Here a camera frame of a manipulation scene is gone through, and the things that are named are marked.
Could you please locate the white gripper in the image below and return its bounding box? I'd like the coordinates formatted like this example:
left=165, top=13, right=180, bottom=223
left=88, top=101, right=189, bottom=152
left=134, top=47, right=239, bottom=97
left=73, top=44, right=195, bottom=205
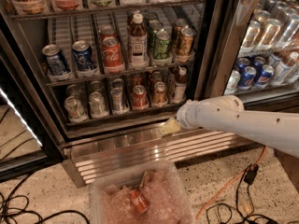
left=158, top=100, right=194, bottom=137

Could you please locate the orange soda can bottom shelf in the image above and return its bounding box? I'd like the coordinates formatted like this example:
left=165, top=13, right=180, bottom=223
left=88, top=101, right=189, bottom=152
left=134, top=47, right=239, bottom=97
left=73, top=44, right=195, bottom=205
left=152, top=81, right=167, bottom=105

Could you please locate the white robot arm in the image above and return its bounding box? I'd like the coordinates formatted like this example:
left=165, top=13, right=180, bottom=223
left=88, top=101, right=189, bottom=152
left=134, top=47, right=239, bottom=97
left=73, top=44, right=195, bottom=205
left=159, top=95, right=299, bottom=158

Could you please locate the red coca-cola can bottom shelf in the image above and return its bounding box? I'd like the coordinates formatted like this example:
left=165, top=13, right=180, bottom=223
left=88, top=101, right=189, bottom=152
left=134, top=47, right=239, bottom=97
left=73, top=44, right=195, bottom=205
left=132, top=85, right=149, bottom=110

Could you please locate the red coca-cola can shelf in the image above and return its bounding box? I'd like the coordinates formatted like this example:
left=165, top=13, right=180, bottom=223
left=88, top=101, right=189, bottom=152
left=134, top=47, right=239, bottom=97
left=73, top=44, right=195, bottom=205
left=102, top=37, right=124, bottom=74
left=132, top=85, right=149, bottom=110

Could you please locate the brown tea bottle bottom shelf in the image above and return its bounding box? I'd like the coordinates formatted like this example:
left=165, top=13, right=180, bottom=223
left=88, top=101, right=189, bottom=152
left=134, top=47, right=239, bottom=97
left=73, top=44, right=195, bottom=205
left=170, top=66, right=187, bottom=104

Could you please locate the brown tea bottle shelf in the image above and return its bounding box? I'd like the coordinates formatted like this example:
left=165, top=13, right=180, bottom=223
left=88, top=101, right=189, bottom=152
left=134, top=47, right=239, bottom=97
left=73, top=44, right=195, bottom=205
left=170, top=66, right=187, bottom=104
left=128, top=13, right=148, bottom=69

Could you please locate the green can middle shelf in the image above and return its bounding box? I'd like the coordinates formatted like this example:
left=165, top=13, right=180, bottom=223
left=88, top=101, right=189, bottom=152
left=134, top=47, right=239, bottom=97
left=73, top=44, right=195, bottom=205
left=152, top=30, right=171, bottom=66

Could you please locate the orange brown can middle shelf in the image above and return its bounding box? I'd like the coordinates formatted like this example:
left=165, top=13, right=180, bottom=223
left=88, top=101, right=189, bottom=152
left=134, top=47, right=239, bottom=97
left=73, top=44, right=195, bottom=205
left=175, top=27, right=195, bottom=62

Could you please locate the silver white can bottom shelf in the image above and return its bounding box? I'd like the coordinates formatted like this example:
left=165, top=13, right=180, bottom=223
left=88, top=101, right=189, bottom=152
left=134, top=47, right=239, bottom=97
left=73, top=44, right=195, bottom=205
left=89, top=91, right=108, bottom=119

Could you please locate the white can right fridge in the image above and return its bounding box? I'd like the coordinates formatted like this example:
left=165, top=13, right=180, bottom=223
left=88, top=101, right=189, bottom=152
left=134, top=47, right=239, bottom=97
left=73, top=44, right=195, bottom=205
left=224, top=70, right=240, bottom=94

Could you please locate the red can in bin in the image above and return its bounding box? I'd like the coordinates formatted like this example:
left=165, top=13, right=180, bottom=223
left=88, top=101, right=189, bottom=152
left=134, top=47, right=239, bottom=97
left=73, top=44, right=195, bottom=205
left=130, top=189, right=150, bottom=214

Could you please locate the brown tea bottle middle shelf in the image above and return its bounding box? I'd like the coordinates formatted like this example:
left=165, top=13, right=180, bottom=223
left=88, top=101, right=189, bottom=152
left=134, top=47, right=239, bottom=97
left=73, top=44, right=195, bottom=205
left=128, top=13, right=148, bottom=69

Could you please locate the steel fridge base grille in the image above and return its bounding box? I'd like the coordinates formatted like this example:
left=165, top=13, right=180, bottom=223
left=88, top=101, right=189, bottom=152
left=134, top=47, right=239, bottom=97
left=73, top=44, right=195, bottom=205
left=63, top=123, right=252, bottom=188

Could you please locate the red coca-cola can middle shelf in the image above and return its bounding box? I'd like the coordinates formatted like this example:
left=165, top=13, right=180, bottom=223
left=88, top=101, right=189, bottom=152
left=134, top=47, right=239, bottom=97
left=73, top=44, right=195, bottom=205
left=102, top=37, right=124, bottom=74

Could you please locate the blue pepsi can right fridge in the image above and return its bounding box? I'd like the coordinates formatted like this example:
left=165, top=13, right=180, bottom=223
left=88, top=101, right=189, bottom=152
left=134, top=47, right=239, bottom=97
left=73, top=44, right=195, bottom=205
left=254, top=64, right=274, bottom=88
left=238, top=66, right=256, bottom=90

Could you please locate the green white can bottom shelf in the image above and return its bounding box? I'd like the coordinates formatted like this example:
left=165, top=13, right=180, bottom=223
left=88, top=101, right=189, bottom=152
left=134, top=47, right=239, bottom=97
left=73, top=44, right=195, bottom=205
left=64, top=96, right=88, bottom=123

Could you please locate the fridge glass door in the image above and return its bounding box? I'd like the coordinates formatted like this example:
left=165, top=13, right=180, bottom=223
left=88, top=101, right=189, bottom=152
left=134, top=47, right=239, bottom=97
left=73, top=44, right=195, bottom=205
left=194, top=0, right=299, bottom=113

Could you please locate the blue pepsi can middle shelf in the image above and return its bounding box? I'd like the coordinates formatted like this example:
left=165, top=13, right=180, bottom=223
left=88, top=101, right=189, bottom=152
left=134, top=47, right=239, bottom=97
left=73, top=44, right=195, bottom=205
left=72, top=40, right=99, bottom=77

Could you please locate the blue silver can middle shelf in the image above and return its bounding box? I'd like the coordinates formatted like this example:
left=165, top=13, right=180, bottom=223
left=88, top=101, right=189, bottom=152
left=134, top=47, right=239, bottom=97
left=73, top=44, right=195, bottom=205
left=42, top=44, right=71, bottom=82

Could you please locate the clear plastic bin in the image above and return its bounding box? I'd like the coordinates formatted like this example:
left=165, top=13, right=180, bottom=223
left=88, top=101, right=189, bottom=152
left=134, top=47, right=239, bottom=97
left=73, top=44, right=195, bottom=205
left=91, top=160, right=193, bottom=224

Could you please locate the black power adapter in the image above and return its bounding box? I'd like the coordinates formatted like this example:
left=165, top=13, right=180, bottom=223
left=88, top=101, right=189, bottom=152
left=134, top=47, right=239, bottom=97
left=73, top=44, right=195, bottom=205
left=244, top=163, right=259, bottom=186

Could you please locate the orange cable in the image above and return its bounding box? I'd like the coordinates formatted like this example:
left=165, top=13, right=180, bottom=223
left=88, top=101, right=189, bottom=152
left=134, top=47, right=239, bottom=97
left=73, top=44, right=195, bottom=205
left=195, top=145, right=269, bottom=220

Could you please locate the black cables left floor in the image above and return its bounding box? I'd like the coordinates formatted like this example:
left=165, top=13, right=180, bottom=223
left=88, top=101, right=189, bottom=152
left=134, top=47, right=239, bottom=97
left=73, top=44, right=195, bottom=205
left=0, top=171, right=91, bottom=224

